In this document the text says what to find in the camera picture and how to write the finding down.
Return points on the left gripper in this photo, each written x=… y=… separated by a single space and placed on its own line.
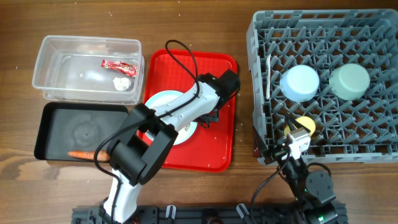
x=214 y=118

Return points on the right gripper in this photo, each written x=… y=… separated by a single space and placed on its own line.
x=280 y=152

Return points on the light blue plate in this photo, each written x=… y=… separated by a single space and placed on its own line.
x=167 y=96

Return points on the yellow cup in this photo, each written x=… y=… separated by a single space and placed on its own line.
x=308 y=123

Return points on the light blue bowl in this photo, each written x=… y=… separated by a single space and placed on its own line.
x=300 y=83

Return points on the white plastic spoon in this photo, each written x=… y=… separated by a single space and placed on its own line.
x=268 y=86

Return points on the red candy wrapper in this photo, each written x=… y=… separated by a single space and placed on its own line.
x=125 y=68

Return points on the green bowl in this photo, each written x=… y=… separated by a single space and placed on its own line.
x=349 y=82

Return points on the white tissue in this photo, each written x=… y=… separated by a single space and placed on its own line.
x=121 y=84

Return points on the orange carrot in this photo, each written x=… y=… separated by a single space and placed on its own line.
x=90 y=155

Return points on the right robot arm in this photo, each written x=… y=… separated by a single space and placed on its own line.
x=311 y=184

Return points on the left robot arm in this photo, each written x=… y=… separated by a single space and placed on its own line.
x=139 y=148

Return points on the grey dishwasher rack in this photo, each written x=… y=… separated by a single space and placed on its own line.
x=362 y=130

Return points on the red serving tray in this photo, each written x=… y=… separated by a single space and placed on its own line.
x=209 y=149

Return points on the black plastic tray bin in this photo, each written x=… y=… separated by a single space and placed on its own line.
x=66 y=127

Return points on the clear plastic bin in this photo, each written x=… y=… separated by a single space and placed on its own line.
x=68 y=68

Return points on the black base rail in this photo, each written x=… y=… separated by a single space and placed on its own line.
x=277 y=213

